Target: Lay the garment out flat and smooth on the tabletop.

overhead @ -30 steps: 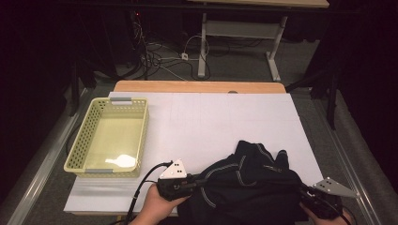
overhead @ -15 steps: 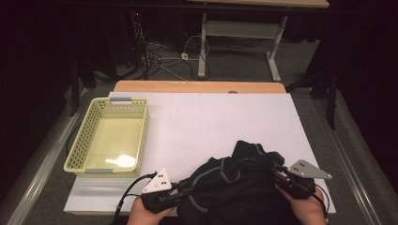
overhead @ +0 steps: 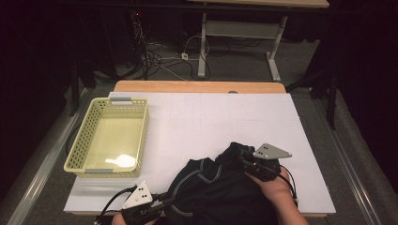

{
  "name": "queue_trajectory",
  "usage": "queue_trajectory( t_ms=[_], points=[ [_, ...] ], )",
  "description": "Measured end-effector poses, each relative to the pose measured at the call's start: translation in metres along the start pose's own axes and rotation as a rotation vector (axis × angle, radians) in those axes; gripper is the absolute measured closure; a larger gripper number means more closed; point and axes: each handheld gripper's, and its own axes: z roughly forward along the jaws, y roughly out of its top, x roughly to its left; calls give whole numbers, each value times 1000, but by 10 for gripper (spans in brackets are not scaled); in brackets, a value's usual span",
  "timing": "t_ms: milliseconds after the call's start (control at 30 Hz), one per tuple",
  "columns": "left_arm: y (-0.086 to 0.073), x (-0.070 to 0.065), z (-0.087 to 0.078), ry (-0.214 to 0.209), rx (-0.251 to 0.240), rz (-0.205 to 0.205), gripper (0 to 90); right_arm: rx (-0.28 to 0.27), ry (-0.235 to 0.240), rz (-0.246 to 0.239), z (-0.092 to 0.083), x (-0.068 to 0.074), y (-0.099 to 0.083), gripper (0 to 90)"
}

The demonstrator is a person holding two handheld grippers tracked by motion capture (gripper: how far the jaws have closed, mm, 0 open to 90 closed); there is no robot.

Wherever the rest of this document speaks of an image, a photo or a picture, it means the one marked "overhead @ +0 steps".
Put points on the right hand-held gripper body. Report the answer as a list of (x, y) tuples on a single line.
[(269, 151)]

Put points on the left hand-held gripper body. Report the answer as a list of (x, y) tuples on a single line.
[(137, 197)]

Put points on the black shirt with grey trim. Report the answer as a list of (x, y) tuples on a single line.
[(212, 193)]

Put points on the yellow plastic basket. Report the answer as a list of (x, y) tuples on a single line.
[(109, 140)]

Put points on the person's left hand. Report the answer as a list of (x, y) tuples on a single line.
[(117, 220)]

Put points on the person's right hand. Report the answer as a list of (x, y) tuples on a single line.
[(278, 189)]

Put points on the white board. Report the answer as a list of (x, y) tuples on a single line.
[(203, 125)]

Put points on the grey table grommet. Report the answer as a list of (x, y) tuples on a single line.
[(232, 92)]

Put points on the black metal stand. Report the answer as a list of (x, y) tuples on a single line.
[(332, 103)]

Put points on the white power adapter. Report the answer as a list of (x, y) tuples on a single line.
[(184, 56)]

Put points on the grey metal floor rail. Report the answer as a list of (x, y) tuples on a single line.
[(353, 181), (40, 172)]

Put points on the desk with white metal frame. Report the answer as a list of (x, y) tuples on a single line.
[(202, 47)]

